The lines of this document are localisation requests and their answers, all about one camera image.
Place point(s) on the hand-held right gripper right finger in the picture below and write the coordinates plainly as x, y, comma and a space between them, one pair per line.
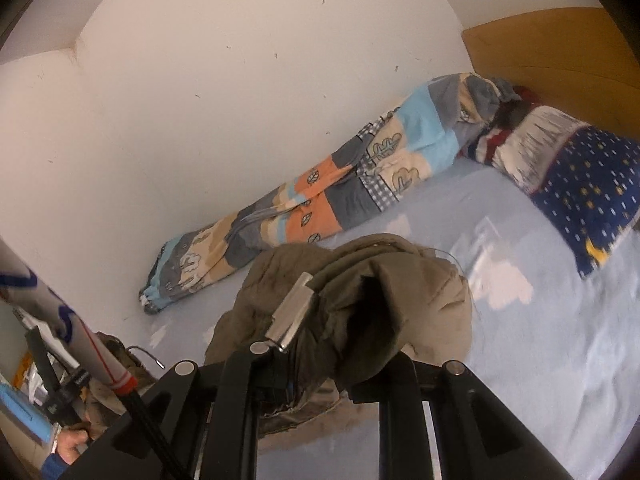
395, 395

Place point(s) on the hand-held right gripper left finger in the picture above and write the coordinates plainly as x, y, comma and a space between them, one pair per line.
240, 390

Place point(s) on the olive hooded jacket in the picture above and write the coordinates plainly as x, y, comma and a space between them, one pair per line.
400, 300

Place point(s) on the person's left forearm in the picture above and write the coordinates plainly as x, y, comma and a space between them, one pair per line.
52, 467

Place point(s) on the person's left hand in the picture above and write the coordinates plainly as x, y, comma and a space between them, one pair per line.
72, 442

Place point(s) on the light blue box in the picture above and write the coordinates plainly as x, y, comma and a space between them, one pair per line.
20, 410

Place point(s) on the light blue bed sheet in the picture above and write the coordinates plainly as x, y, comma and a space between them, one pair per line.
525, 360

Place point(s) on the patchwork printed blanket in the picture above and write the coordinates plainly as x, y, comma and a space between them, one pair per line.
325, 195

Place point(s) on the red striped cloth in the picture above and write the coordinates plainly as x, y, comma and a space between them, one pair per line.
482, 145

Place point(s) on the blue dotted white pillow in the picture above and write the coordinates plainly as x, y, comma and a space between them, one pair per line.
590, 185

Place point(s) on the wooden headboard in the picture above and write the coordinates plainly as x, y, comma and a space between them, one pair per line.
550, 55

